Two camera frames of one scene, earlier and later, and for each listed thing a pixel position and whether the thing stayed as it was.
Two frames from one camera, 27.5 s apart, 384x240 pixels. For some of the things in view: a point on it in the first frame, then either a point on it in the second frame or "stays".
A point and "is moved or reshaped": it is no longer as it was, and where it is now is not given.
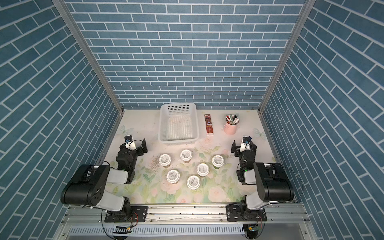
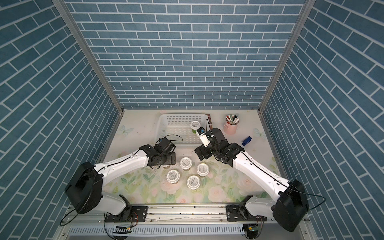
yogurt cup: (173, 176) stays
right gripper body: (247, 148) -> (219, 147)
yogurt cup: (202, 169) stays
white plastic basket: (178, 124) is moved or reshaped
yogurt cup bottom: (193, 182) stays
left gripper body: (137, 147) -> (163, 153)
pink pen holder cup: (229, 129) stays
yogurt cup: (186, 155) -> (185, 163)
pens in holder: (232, 120) stays
